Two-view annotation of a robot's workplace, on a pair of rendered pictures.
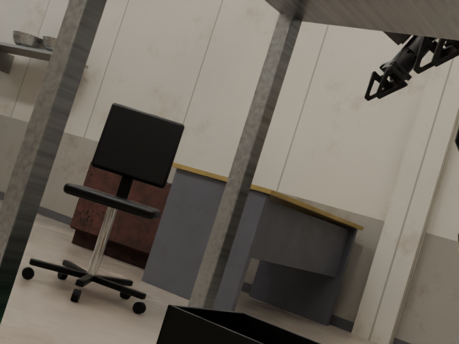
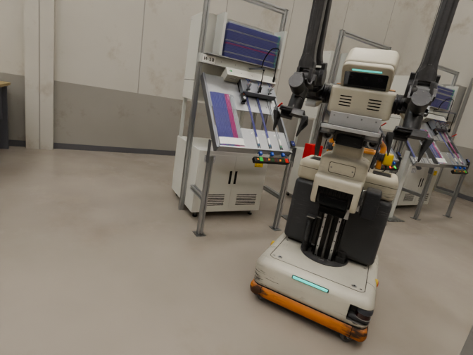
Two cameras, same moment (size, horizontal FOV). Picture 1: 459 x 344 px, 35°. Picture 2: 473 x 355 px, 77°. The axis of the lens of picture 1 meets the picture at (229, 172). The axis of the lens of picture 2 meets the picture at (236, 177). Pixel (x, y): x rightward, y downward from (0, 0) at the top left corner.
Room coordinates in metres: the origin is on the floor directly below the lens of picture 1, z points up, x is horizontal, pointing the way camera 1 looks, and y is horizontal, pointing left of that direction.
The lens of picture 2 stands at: (1.50, 0.87, 1.09)
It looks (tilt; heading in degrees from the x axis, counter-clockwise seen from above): 15 degrees down; 296
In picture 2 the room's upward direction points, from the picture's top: 10 degrees clockwise
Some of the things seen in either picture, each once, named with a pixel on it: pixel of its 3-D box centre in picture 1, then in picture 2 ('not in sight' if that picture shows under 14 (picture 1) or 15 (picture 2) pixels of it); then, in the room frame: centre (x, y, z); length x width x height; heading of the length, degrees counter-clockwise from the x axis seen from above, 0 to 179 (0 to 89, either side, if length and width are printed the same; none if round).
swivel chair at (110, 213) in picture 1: (118, 201); not in sight; (3.67, 0.48, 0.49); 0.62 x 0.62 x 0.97
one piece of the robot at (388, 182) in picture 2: not in sight; (338, 202); (1.70, -0.96, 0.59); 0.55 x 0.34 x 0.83; 2
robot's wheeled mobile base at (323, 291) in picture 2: not in sight; (319, 271); (1.70, -0.87, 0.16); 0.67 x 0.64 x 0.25; 92
